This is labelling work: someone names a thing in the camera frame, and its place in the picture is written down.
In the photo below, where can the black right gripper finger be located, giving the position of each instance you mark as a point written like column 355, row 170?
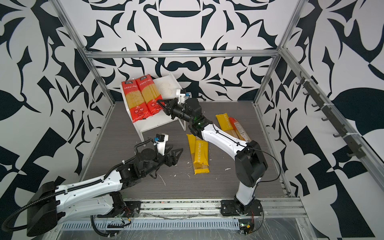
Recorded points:
column 165, row 102
column 167, row 110

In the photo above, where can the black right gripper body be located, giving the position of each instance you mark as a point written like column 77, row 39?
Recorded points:
column 172, row 107

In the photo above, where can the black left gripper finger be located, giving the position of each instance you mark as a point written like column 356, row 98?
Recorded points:
column 174, row 156
column 168, row 148

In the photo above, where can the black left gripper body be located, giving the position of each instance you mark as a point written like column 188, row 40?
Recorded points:
column 169, row 157

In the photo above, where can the red spaghetti bag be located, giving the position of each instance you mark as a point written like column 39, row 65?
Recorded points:
column 150, row 93
column 135, row 101
column 242, row 135

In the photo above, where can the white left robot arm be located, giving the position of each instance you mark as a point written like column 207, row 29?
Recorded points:
column 98, row 197

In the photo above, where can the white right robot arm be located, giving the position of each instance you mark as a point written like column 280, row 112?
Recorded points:
column 250, row 161

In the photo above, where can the yellow Pastatime spaghetti bag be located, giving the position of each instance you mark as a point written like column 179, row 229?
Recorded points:
column 201, row 157

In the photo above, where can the white slotted cable duct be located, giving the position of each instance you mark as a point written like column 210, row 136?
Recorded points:
column 162, row 224

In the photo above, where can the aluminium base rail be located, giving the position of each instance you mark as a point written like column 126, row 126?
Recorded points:
column 208, row 208

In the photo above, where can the aluminium cage frame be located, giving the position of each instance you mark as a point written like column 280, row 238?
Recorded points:
column 371, row 162

